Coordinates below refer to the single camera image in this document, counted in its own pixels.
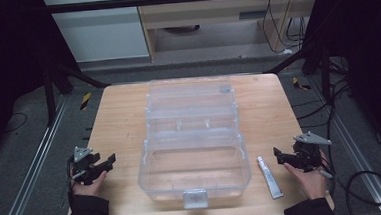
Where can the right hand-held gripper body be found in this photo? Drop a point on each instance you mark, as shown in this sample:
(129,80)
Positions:
(310,153)

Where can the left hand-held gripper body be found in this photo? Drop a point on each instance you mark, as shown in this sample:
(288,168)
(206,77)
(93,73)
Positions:
(81,164)

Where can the white ointment tube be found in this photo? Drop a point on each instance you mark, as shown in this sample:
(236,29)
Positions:
(269,177)

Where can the clear plastic storage box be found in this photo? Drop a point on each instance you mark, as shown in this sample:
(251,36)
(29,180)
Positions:
(194,144)

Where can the person's left hand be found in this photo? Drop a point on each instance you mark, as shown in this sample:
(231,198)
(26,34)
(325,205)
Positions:
(91,187)

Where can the person's right hand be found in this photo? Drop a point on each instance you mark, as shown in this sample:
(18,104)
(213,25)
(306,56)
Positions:
(310,183)

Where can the yellow tool on floor left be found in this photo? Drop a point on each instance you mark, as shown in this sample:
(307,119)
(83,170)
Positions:
(85,101)

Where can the yellow tool on floor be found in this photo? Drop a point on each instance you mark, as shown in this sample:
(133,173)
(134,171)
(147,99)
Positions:
(300,84)
(85,101)

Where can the yellow tool on floor right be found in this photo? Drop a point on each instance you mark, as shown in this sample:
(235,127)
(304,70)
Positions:
(300,84)

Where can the black metal stand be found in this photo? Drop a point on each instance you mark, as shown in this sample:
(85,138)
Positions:
(325,72)
(49,96)

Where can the dark curtain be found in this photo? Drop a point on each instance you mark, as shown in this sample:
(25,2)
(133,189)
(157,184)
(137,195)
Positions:
(5,65)
(365,53)

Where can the white cabinet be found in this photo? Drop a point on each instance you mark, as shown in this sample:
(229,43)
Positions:
(100,33)

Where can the light wooden desk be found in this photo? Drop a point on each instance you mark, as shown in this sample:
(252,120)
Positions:
(206,11)

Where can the aluminium floor rail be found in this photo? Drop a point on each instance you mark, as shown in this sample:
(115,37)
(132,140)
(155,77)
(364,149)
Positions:
(32,170)
(358,150)

